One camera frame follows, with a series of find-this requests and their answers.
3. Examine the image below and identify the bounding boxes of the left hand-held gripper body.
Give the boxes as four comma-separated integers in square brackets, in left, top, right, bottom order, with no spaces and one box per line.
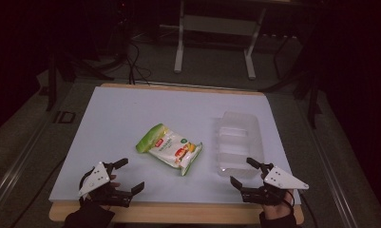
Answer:
[78,161,132,209]

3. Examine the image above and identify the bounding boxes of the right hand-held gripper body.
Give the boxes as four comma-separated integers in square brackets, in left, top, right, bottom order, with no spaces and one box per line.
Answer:
[240,162,310,205]

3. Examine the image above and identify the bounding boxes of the person's left hand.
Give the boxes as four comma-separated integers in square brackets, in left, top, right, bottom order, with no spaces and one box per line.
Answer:
[109,174,122,189]

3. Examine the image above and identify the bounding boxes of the person's right hand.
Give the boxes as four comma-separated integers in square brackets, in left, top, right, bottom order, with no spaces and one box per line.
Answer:
[262,190,295,220]

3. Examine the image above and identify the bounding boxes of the clear plastic container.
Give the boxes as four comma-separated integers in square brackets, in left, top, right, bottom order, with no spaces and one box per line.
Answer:
[216,110,266,179]

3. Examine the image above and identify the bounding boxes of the white table mat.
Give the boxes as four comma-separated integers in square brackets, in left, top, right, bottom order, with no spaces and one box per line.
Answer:
[48,85,302,205]

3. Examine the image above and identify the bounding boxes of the green and white snack packet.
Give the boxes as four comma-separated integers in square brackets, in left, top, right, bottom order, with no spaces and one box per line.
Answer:
[135,123,204,178]

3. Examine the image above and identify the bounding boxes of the black metal stand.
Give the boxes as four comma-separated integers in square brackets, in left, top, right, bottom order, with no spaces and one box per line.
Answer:
[45,47,116,112]
[259,31,324,130]

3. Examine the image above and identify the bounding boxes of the white metal stand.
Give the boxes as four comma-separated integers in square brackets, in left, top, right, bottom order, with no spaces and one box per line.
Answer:
[173,0,269,81]

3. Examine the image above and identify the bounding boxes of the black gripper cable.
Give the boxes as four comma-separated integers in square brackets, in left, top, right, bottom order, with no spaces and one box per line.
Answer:
[284,189,295,212]
[78,167,96,207]

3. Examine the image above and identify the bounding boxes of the metal floor rail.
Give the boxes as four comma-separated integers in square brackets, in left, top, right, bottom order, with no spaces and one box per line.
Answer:
[0,120,54,210]
[300,104,360,228]

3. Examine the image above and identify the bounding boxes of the black floor bracket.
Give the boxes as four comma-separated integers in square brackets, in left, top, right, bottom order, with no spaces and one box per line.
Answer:
[52,110,77,124]

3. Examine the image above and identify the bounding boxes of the black floor cables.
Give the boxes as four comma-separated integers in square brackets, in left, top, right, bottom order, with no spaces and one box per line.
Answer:
[124,39,153,86]

